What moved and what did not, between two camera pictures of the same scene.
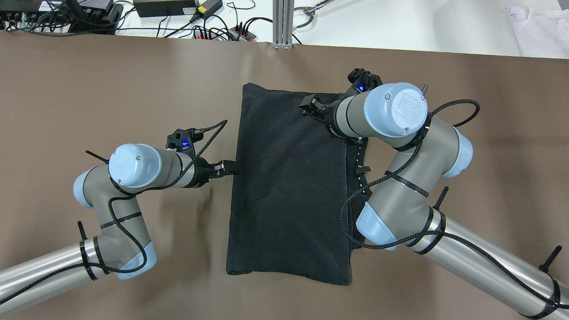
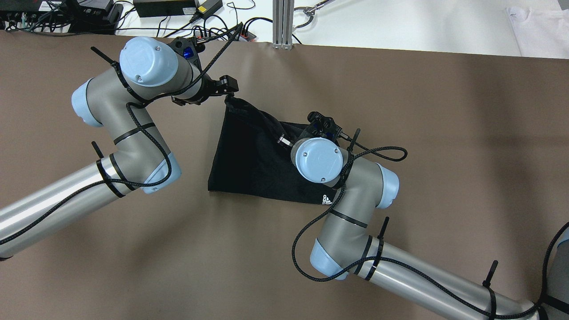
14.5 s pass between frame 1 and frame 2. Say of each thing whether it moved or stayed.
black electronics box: stayed
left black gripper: moved
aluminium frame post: stayed
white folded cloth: stayed
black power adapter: stayed
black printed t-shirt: moved
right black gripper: moved
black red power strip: stayed
